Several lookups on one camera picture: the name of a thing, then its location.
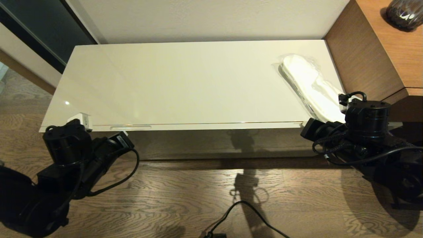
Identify white slippers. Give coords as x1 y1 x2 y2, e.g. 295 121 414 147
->
272 54 356 123

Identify brown wooden desk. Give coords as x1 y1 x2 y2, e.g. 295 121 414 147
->
323 0 423 123

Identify beige glossy low cabinet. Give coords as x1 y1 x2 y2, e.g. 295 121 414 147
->
39 40 405 161

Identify wooden baseboard strip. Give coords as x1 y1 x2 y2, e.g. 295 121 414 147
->
0 49 57 95

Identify dark glass door panel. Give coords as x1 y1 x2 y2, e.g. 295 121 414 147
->
0 0 98 74

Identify dark glass vase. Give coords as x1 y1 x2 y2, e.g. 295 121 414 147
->
386 0 423 32

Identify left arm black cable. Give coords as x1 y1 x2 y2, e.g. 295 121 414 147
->
87 148 140 197

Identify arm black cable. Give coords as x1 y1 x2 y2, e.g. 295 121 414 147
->
87 148 140 197
312 127 423 166

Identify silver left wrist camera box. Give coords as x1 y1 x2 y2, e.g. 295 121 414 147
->
67 113 92 132

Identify right camera black cable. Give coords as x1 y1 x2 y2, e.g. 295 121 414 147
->
344 91 367 103

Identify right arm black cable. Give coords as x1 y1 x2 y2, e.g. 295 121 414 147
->
312 127 423 166

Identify black floor power cable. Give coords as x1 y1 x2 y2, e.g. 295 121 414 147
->
203 201 290 238

